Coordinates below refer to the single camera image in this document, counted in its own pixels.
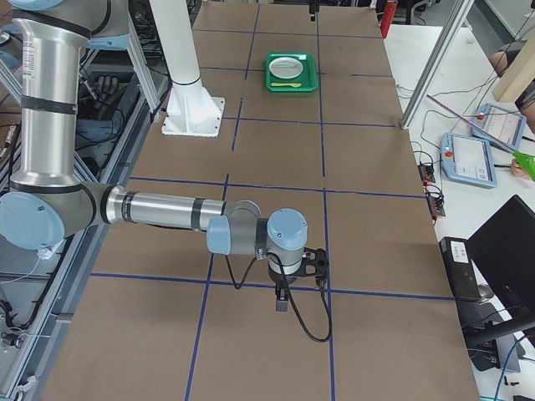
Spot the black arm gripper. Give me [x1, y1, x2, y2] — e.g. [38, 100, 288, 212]
[268, 267, 298, 312]

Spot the yellow plastic spoon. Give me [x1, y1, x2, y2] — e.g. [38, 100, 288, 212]
[270, 82, 302, 89]

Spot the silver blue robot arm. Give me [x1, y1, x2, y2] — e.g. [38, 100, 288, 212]
[1, 1, 308, 311]

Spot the black desktop computer box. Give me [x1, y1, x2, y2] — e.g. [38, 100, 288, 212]
[439, 236, 480, 302]

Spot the green plastic tray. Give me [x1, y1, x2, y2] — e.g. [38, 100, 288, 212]
[265, 53, 318, 93]

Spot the black monitor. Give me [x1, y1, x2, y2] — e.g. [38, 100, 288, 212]
[467, 195, 534, 317]

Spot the white round plate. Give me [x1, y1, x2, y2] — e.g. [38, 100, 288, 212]
[268, 57, 303, 79]

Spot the translucent plastic fork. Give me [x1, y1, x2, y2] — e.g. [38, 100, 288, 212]
[270, 63, 302, 69]

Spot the blue teach pendant near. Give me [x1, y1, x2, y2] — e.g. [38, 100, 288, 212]
[440, 133, 497, 188]

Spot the blue teach pendant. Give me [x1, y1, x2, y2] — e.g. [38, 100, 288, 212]
[471, 104, 527, 150]
[440, 133, 497, 188]

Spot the blue teach pendant far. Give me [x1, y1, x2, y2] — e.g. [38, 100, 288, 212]
[471, 104, 527, 150]

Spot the metal stand with green clip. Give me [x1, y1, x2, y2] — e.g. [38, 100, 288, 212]
[427, 94, 534, 180]

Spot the red cylinder tube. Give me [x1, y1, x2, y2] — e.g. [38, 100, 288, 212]
[380, 0, 398, 38]

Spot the wooden board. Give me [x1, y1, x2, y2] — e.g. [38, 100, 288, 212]
[492, 34, 535, 103]

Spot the person in black shirt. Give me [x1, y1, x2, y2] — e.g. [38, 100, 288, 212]
[489, 41, 527, 77]

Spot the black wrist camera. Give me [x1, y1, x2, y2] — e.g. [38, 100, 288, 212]
[300, 247, 329, 288]

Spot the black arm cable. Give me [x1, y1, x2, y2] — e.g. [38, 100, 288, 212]
[224, 252, 334, 343]

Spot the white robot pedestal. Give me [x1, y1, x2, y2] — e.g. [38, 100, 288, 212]
[154, 1, 225, 138]

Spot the blue network cable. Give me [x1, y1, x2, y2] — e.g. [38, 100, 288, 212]
[492, 333, 527, 401]

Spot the aluminium frame rail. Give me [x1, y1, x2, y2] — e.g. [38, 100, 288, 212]
[400, 0, 474, 129]

